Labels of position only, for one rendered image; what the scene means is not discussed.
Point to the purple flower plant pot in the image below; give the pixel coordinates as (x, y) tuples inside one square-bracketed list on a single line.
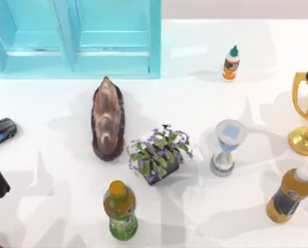
[(159, 155)]

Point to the white and blue hourglass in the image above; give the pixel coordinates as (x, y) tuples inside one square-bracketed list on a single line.
[(226, 147)]

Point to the green bottle with orange cap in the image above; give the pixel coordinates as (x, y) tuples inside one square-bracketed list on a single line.
[(120, 211)]

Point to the light blue rack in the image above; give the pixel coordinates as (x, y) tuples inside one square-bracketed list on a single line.
[(112, 38)]

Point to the small orange glue bottle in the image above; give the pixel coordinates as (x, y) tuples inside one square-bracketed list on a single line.
[(231, 64)]

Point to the black and blue toy car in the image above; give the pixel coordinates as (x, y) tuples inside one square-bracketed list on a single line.
[(2, 130)]

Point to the yellow bottle with white cap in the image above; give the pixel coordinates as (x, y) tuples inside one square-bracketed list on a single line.
[(289, 193)]

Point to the gold trophy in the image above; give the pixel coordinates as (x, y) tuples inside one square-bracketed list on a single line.
[(307, 121)]

